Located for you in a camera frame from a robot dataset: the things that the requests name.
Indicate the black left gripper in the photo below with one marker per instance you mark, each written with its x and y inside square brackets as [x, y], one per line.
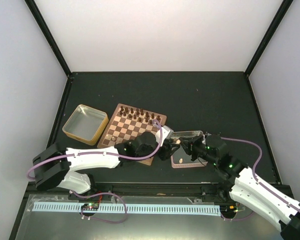
[167, 146]

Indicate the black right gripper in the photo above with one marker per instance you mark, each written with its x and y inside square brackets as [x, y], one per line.
[190, 145]

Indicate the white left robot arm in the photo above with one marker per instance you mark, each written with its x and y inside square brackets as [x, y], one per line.
[60, 167]

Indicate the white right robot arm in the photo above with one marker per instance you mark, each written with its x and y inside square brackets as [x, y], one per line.
[246, 187]

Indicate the right controller board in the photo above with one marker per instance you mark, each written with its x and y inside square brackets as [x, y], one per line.
[232, 208]

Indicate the controller board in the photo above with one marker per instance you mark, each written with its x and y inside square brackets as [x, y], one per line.
[90, 206]
[232, 208]

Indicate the left controller board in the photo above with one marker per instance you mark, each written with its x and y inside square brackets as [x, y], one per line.
[90, 206]

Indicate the pink plastic tray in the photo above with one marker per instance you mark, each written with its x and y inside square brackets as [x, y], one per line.
[180, 153]

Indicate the wooden chessboard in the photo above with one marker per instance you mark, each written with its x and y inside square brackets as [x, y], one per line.
[123, 128]

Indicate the yellow metal tin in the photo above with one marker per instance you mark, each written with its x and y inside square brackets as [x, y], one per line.
[86, 124]

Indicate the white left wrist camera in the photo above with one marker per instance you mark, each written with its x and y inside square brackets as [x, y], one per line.
[166, 133]

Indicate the black front rail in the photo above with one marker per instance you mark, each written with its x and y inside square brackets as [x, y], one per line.
[154, 189]

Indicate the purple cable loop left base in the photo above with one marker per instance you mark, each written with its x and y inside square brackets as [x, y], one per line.
[117, 206]

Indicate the white slotted cable duct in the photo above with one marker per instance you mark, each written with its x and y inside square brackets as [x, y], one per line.
[212, 210]

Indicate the black frame post right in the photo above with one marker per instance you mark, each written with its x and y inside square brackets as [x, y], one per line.
[279, 16]

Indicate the black frame post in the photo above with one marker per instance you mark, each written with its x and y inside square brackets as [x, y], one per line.
[32, 6]
[279, 16]

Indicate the black frame post left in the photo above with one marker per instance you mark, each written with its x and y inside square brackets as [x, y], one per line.
[32, 6]

